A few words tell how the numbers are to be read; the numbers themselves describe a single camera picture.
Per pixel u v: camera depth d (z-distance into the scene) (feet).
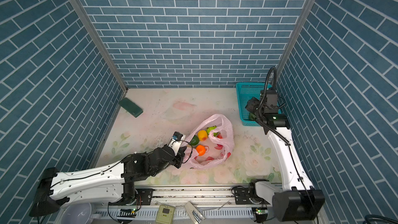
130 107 3.51
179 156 2.01
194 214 2.22
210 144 3.05
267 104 1.78
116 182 1.57
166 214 2.23
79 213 2.24
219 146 2.98
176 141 1.99
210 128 3.00
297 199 1.21
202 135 2.93
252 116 3.34
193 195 2.48
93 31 2.86
